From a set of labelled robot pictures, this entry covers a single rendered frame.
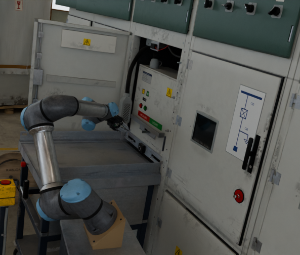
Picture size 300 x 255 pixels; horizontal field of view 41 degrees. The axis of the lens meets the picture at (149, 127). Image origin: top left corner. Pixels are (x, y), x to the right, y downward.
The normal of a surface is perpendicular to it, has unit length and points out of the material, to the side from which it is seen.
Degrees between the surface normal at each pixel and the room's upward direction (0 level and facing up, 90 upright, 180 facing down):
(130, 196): 90
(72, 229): 0
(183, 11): 90
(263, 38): 90
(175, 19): 90
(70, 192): 37
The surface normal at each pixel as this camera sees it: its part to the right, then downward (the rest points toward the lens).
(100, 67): 0.29, 0.32
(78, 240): 0.16, -0.95
